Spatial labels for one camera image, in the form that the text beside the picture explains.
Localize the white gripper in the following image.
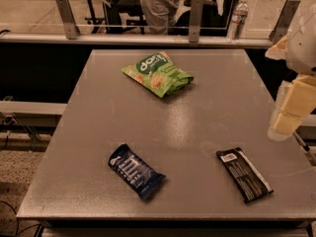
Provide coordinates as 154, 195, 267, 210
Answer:
265, 34, 316, 141

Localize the green rice chip bag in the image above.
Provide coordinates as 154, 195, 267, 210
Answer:
121, 51, 194, 98

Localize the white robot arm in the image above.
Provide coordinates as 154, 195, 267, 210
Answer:
265, 4, 316, 141

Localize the black rxbar chocolate bar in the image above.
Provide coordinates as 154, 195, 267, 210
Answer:
216, 147, 274, 203

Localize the clear plastic water bottle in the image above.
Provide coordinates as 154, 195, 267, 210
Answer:
228, 0, 249, 40

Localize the black office chair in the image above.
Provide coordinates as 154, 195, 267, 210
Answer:
175, 0, 239, 37

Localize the person in light trousers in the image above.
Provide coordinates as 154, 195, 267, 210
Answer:
140, 0, 180, 35

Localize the blue snack bar wrapper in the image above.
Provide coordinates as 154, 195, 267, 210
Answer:
108, 144, 166, 200

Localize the right metal bracket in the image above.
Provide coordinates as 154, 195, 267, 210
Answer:
269, 0, 300, 43

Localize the metal bracket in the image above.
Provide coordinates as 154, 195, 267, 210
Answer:
55, 0, 80, 40
269, 0, 300, 43
189, 0, 203, 43

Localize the middle metal bracket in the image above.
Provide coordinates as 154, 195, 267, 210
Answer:
189, 0, 203, 43

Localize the black desk frame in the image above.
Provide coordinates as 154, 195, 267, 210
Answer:
86, 0, 146, 35

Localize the left metal bracket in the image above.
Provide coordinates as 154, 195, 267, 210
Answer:
55, 0, 80, 40

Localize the grey side rail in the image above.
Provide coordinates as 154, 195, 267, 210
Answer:
0, 101, 66, 127

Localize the metal guard rail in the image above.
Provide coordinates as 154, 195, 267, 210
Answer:
0, 33, 273, 48

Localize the black floor cable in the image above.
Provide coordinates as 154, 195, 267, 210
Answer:
0, 199, 42, 237

